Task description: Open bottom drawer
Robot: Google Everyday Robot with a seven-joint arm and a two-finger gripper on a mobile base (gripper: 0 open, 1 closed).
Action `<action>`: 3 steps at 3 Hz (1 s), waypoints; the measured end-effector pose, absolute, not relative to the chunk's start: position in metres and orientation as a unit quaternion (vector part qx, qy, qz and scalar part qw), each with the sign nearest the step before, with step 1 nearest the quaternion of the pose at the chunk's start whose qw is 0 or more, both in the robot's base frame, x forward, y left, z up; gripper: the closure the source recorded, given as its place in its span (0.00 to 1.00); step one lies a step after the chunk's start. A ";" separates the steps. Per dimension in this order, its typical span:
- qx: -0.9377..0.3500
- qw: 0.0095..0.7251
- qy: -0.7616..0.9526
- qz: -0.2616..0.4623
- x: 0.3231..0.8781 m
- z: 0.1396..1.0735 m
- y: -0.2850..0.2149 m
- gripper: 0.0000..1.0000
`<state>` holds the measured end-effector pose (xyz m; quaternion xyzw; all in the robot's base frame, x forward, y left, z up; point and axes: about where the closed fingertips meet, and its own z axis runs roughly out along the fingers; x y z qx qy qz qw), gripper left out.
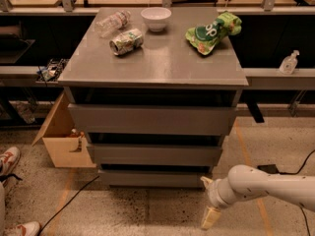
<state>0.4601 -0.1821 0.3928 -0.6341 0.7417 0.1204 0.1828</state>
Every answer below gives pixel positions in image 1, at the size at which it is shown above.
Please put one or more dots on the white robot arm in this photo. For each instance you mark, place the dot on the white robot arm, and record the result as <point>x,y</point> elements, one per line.
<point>245,183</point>

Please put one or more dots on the grey top drawer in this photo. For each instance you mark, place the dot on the grey top drawer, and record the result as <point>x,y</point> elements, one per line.
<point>158,120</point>

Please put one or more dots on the black foot pedal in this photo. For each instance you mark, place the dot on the black foot pedal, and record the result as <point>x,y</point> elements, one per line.
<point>269,168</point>

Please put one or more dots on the white red shoe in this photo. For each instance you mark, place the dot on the white red shoe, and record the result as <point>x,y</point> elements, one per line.
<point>8,160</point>
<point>25,229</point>

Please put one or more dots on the clear plastic bottle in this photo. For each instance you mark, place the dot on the clear plastic bottle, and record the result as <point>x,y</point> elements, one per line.
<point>112,23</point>

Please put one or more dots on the hand sanitizer bottle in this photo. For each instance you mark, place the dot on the hand sanitizer bottle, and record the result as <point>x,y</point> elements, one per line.
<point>289,63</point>

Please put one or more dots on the tray of small parts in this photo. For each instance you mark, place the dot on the tray of small parts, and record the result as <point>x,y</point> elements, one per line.
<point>51,72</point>

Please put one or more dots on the grey drawer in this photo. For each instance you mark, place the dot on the grey drawer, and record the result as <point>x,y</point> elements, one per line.
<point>155,155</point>
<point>158,120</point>
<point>151,179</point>

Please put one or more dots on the grey bottom drawer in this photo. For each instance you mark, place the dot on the grey bottom drawer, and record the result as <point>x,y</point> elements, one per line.
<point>151,179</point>

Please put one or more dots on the green chip bag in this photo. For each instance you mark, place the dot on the green chip bag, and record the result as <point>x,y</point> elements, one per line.
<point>206,38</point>

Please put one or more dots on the grey bench rail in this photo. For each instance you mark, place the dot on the grey bench rail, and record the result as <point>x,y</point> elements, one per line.
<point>22,76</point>

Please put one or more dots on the grey drawer cabinet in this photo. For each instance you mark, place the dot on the grey drawer cabinet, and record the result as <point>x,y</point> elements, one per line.
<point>165,71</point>

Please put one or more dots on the white red upper shoe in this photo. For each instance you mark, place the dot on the white red upper shoe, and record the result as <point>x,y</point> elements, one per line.
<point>8,160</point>

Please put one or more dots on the crushed green white can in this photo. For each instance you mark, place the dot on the crushed green white can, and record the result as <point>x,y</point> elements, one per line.
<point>126,41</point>

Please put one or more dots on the white red lower shoe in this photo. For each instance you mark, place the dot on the white red lower shoe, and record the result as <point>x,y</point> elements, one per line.
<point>25,229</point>

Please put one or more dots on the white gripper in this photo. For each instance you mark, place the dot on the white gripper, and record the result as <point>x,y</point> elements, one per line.
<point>214,193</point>

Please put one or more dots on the white bowl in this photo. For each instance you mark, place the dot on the white bowl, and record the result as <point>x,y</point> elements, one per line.
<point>156,18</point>

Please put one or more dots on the grey middle drawer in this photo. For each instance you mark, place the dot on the grey middle drawer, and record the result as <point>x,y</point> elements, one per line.
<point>155,155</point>

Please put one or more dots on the cardboard box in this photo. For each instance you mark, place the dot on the cardboard box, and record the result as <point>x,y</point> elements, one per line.
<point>66,145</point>

